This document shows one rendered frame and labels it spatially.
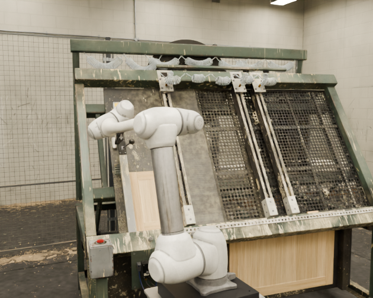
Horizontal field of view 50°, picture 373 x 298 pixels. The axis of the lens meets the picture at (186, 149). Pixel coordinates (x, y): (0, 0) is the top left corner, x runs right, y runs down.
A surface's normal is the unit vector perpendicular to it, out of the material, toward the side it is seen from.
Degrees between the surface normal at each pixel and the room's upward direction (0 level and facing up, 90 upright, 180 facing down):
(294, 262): 90
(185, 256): 76
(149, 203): 56
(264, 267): 90
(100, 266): 90
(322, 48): 90
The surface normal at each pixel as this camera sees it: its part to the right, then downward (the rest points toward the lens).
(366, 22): -0.91, 0.05
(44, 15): 0.42, 0.10
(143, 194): 0.26, -0.47
